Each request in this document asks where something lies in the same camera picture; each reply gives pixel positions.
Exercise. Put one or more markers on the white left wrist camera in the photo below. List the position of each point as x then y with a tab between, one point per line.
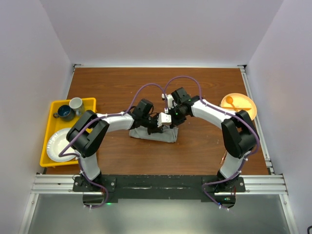
164	119

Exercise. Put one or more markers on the yellow plastic tray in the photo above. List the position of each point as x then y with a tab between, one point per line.
53	125

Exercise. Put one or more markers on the orange plastic spoon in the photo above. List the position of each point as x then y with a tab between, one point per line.
230	100

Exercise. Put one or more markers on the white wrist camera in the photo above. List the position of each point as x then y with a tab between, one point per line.
170	101
164	119

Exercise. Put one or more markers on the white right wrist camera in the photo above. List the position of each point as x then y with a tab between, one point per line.
170	101

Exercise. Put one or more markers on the white ceramic plate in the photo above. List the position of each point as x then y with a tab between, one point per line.
57	143

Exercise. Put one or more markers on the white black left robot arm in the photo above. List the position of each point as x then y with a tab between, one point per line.
86	136

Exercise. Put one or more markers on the aluminium right frame rail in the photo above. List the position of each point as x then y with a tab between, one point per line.
257	123

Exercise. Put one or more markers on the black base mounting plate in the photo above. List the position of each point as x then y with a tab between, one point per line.
177	187

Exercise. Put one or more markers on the aluminium front frame rail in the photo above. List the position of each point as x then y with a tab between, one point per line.
246	184

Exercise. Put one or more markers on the grey ceramic mug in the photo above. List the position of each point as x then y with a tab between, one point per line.
77	105

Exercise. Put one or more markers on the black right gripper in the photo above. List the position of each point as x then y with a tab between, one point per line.
175	122

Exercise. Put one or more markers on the aluminium frame rail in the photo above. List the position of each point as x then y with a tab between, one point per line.
257	123
246	184

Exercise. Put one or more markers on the copper metal spoon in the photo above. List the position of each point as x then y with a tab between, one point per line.
223	158

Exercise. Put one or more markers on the dark blue ceramic cup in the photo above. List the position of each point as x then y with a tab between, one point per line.
65	113

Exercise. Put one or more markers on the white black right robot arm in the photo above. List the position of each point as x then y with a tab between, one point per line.
239	134

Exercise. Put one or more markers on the grey cloth napkin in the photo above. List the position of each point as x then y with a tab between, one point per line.
169	135

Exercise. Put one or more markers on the orange divided plate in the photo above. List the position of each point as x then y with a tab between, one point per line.
241	100

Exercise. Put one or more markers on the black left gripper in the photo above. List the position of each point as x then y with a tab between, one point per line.
155	129

